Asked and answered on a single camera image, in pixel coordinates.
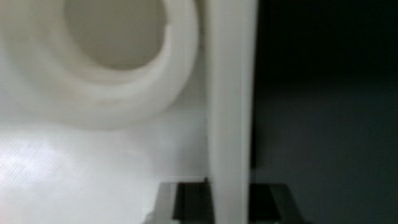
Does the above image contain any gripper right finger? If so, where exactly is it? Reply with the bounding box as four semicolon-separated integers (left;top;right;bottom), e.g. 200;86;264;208
248;183;307;224

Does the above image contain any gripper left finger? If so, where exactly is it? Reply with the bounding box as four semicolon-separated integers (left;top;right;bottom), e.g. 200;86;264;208
172;182;213;224

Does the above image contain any white square table top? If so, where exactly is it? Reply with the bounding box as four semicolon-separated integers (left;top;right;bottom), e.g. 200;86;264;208
0;0;259;224

